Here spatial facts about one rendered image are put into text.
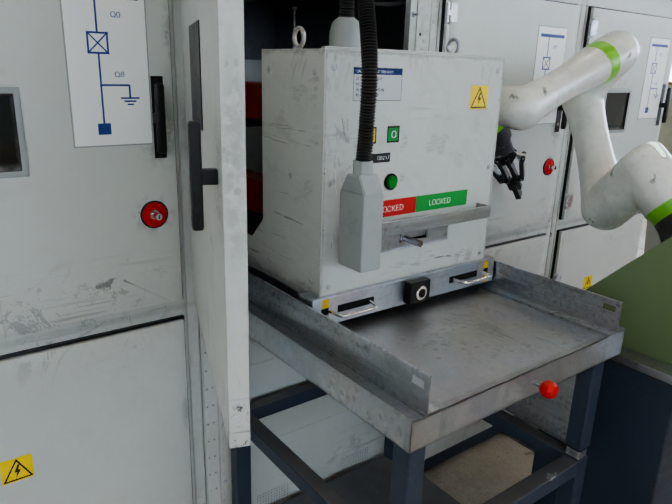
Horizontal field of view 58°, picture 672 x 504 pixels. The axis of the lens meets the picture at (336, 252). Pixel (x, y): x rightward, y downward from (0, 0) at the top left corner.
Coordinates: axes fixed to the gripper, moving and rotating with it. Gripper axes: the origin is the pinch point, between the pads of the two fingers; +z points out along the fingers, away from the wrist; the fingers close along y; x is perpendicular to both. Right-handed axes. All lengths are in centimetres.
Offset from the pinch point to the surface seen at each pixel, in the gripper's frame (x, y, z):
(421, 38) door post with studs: 11, -13, -51
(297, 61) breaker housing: -41, -13, -84
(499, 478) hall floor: -63, -20, 78
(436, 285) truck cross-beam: -54, -4, -29
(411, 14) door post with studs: 13, -13, -58
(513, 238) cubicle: 5.3, -10.0, 30.5
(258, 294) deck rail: -69, -35, -50
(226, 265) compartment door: -92, -2, -88
